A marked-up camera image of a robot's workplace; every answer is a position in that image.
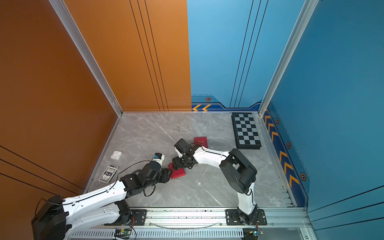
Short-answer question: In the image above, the red jewelry box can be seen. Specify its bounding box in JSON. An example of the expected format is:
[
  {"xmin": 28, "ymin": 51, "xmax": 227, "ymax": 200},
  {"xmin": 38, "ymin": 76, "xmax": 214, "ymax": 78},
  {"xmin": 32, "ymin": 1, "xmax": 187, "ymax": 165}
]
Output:
[{"xmin": 169, "ymin": 163, "xmax": 186, "ymax": 179}]

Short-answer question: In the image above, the red jewelry box lid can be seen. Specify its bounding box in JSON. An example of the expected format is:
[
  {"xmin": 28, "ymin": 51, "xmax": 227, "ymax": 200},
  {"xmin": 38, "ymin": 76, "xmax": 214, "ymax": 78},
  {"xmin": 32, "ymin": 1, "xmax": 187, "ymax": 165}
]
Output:
[{"xmin": 194, "ymin": 137, "xmax": 209, "ymax": 148}]

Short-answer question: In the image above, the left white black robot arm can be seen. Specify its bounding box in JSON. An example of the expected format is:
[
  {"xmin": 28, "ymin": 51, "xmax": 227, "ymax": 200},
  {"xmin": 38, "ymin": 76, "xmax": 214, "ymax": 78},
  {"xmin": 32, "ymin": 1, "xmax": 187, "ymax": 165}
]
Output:
[{"xmin": 32, "ymin": 161, "xmax": 173, "ymax": 240}]

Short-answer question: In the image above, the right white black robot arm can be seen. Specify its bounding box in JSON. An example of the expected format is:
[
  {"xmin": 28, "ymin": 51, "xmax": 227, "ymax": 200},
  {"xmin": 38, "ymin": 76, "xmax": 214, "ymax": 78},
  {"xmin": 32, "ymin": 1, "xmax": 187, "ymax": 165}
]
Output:
[{"xmin": 172, "ymin": 139, "xmax": 258, "ymax": 225}]

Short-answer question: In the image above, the white earbuds case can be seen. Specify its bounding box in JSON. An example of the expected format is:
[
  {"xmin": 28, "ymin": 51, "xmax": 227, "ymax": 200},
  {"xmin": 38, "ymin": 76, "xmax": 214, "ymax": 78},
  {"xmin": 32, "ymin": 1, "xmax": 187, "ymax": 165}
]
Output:
[{"xmin": 111, "ymin": 151, "xmax": 123, "ymax": 161}]

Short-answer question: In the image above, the black white chessboard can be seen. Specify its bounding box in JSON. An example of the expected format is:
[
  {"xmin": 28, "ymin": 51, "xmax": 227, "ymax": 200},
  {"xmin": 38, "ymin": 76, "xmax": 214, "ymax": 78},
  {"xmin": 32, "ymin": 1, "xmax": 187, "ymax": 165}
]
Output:
[{"xmin": 231, "ymin": 112, "xmax": 262, "ymax": 150}]

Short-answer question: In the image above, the left green circuit board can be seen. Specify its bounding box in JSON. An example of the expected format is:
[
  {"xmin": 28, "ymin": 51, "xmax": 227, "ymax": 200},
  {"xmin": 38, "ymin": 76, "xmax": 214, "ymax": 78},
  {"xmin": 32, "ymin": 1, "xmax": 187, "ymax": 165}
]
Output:
[{"xmin": 113, "ymin": 229, "xmax": 133, "ymax": 240}]

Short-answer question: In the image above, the green circuit board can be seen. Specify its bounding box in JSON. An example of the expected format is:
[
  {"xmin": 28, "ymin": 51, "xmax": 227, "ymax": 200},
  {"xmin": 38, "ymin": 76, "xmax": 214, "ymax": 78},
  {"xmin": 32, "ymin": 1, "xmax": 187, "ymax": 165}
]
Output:
[
  {"xmin": 241, "ymin": 229, "xmax": 264, "ymax": 240},
  {"xmin": 113, "ymin": 229, "xmax": 133, "ymax": 240}
]

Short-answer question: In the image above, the right green circuit board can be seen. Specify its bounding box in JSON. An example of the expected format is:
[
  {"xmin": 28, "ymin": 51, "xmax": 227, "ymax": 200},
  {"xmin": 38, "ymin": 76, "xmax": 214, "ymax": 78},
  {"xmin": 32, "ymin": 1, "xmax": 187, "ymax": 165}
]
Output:
[{"xmin": 241, "ymin": 229, "xmax": 264, "ymax": 240}]

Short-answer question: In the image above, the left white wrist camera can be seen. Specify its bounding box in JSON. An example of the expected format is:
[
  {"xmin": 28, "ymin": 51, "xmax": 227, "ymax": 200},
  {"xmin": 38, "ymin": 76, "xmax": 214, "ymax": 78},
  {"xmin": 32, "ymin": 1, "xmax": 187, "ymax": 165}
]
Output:
[{"xmin": 152, "ymin": 153, "xmax": 165, "ymax": 166}]

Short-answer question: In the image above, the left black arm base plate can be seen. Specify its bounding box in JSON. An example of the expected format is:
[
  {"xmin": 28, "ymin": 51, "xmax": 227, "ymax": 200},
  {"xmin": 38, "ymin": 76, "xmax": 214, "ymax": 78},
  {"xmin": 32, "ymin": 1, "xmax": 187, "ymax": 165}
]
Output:
[{"xmin": 105, "ymin": 209, "xmax": 148, "ymax": 227}]

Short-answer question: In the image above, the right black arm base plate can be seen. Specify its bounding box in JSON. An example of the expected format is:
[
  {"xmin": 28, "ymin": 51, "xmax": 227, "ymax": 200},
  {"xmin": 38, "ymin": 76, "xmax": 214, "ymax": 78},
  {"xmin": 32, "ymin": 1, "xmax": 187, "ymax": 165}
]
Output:
[{"xmin": 225, "ymin": 208, "xmax": 268, "ymax": 226}]

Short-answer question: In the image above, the white vented cable duct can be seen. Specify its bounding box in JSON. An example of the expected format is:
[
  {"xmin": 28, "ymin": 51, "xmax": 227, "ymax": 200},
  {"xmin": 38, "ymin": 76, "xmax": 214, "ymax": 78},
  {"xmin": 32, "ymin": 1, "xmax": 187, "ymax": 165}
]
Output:
[{"xmin": 69, "ymin": 228, "xmax": 244, "ymax": 240}]

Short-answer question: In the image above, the aluminium front rail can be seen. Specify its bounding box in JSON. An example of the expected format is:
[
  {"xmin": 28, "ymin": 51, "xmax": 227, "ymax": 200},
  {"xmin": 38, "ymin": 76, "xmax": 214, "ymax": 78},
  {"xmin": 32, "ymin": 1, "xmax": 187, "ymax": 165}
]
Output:
[{"xmin": 131, "ymin": 207, "xmax": 312, "ymax": 229}]

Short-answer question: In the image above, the left aluminium corner post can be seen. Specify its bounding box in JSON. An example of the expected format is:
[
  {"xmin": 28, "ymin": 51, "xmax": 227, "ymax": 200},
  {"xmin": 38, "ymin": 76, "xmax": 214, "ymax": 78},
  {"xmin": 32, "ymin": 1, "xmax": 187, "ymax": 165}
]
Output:
[{"xmin": 49, "ymin": 0, "xmax": 124, "ymax": 117}]

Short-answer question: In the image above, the aluminium corner post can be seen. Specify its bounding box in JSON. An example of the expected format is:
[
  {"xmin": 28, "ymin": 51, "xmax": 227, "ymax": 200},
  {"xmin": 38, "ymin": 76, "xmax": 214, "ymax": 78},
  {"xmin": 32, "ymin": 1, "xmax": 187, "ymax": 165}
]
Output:
[
  {"xmin": 49, "ymin": 0, "xmax": 124, "ymax": 117},
  {"xmin": 258, "ymin": 0, "xmax": 319, "ymax": 117}
]

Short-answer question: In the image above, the right aluminium corner post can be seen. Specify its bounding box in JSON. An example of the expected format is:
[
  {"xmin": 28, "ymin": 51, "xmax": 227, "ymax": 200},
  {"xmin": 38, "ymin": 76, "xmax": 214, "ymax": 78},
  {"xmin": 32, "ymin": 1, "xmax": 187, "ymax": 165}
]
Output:
[{"xmin": 258, "ymin": 0, "xmax": 319, "ymax": 117}]

